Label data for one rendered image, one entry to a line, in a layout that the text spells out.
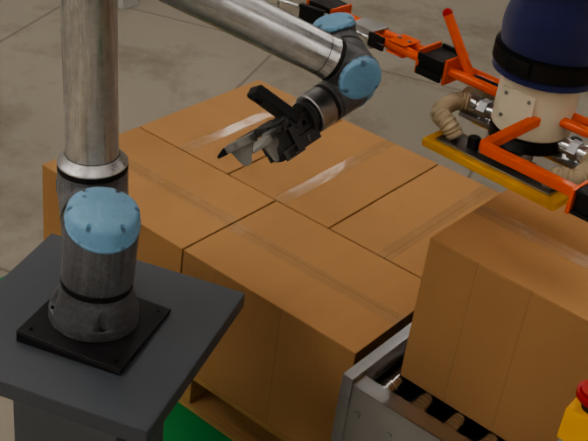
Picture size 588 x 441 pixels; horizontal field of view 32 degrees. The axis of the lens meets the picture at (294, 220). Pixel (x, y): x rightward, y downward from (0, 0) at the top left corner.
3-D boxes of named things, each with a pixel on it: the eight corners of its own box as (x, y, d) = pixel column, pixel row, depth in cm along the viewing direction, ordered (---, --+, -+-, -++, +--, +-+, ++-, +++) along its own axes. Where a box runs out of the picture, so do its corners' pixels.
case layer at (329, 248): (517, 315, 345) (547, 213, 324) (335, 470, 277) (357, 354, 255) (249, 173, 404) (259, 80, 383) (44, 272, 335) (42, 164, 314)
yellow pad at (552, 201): (577, 197, 216) (584, 176, 214) (553, 213, 210) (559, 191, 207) (446, 133, 234) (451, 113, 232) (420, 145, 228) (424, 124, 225)
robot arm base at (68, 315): (105, 354, 211) (108, 316, 206) (29, 318, 216) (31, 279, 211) (155, 310, 226) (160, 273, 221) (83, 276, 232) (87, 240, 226)
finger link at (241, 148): (227, 177, 219) (267, 157, 218) (214, 152, 217) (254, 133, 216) (228, 173, 222) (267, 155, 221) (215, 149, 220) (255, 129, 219)
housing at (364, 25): (387, 44, 248) (390, 25, 246) (368, 50, 244) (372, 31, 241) (365, 33, 252) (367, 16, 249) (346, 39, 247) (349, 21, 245)
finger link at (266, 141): (276, 168, 205) (289, 151, 213) (262, 141, 203) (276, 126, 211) (262, 173, 206) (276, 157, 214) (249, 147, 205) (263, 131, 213)
